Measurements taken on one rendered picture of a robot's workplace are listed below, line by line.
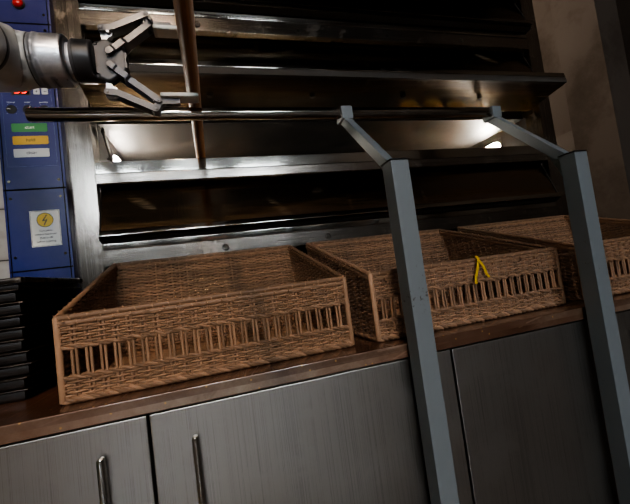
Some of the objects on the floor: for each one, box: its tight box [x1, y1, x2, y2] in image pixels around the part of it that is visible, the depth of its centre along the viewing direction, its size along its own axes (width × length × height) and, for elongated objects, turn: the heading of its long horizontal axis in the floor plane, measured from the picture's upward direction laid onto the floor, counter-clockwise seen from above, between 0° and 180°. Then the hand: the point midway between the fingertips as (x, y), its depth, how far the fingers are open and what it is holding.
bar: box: [25, 106, 630, 504], centre depth 77 cm, size 31×127×118 cm
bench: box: [0, 288, 630, 504], centre depth 100 cm, size 56×242×58 cm
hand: (188, 65), depth 71 cm, fingers open, 13 cm apart
